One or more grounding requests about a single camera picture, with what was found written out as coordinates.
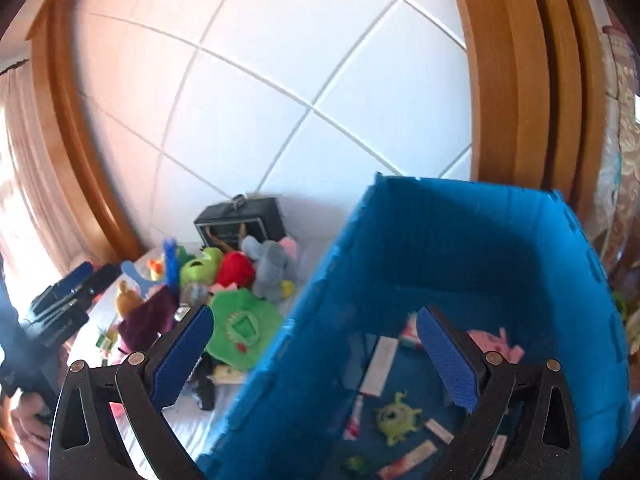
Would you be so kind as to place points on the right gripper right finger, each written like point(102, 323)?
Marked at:
point(531, 405)

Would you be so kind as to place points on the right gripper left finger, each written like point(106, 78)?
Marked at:
point(85, 440)

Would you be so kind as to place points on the pink pig plush toy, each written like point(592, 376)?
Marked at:
point(488, 342)

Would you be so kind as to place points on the long pink cosmetic box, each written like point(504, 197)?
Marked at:
point(407, 462)

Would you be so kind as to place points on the green one-eyed monster plush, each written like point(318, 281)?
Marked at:
point(397, 419)

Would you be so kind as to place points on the long white pink box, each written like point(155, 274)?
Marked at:
point(381, 363)

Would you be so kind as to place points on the Tylenol medicine box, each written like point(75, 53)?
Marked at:
point(494, 456)

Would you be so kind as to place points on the Kotex pad pack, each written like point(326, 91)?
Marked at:
point(409, 335)

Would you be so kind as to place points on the person's left hand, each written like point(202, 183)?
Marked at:
point(26, 422)

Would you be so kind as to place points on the green tea box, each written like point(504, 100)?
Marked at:
point(105, 342)

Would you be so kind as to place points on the window curtain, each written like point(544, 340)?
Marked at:
point(47, 208)

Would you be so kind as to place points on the brown bear plush toy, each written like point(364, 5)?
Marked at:
point(127, 299)

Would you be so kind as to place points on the striped grey tablecloth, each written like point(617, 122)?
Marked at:
point(189, 423)

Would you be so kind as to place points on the light blue plastic paddle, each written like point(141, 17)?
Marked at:
point(146, 286)

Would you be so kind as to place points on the black small bottle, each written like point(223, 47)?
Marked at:
point(205, 393)

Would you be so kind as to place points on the dark purple plush cushion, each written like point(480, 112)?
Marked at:
point(143, 325)

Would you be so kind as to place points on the yellow duck plush toy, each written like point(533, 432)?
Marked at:
point(156, 269)

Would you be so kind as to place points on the blue feather duster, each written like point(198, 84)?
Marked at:
point(171, 265)

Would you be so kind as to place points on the green frog plush toy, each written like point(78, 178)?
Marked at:
point(202, 270)

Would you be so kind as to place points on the blue plastic crate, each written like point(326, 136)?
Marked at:
point(489, 257)

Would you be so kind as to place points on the green crocodile plush toy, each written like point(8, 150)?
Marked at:
point(243, 328)

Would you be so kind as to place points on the green round tin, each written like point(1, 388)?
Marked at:
point(356, 465)

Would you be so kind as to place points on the red plush toy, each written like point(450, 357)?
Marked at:
point(236, 268)

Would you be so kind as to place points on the black gift box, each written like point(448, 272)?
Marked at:
point(255, 216)

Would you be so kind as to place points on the grey elephant plush toy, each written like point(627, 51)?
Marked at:
point(275, 269)

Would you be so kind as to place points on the rolled patterned carpet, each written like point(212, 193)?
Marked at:
point(615, 201)

